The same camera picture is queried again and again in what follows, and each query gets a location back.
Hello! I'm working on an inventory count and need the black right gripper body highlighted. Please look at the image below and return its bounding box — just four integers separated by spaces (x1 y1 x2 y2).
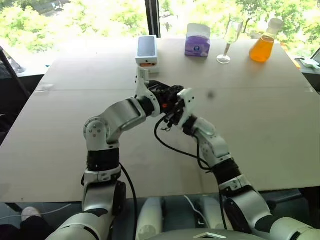
168 99 186 127

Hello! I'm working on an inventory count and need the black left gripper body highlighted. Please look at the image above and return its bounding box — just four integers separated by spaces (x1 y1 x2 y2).
147 80 174 109

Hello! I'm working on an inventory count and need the white phone box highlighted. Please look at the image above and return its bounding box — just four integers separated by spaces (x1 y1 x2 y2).
134 35 161 75

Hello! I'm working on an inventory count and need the purple tissue box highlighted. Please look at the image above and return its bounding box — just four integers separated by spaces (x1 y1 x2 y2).
184 23 211 59

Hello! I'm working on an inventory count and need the clear wine glass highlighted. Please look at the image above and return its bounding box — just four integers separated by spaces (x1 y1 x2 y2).
216 17 245 65

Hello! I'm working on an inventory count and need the brown cardboard table cover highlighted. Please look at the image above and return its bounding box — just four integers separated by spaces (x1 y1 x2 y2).
0 37 320 204

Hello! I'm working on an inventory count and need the flask with orange liquid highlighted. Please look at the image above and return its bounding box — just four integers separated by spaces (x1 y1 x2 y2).
249 18 285 63

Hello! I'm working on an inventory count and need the white rounded robot leg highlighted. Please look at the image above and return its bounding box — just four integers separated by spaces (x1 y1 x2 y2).
197 195 226 230
137 197 167 237

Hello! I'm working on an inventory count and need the grey robot torso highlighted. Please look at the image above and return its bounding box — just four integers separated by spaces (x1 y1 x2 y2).
147 226 254 240

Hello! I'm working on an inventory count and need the white bowl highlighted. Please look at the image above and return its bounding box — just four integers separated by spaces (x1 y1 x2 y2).
301 58 320 69

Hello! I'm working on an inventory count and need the dark side desk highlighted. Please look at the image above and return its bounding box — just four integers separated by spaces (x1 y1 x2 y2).
294 46 320 95

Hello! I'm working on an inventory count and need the pale shoe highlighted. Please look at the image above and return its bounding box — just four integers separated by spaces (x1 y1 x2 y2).
21 206 42 222

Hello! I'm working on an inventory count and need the dark trouser leg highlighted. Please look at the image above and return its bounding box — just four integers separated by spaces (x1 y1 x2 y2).
19 216 55 240

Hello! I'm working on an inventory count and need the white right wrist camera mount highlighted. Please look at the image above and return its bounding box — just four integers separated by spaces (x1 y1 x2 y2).
176 87 198 129

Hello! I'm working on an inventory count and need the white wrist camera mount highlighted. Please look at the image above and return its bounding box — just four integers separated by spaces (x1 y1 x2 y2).
134 66 161 118
176 87 198 129

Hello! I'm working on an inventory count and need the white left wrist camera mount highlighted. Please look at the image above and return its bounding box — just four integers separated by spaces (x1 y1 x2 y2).
134 66 161 118

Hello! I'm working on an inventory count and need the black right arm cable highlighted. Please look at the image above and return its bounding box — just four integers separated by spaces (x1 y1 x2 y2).
153 116 229 231

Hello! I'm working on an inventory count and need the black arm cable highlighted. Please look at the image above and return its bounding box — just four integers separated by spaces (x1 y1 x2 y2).
153 116 229 231
118 162 139 240

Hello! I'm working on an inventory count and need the black window frame post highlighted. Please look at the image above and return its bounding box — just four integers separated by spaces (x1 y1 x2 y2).
145 0 162 39

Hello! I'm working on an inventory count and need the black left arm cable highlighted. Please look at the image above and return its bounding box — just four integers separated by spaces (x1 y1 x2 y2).
118 162 139 240

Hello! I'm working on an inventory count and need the white cable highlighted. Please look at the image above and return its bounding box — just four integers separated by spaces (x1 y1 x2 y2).
183 194 210 230

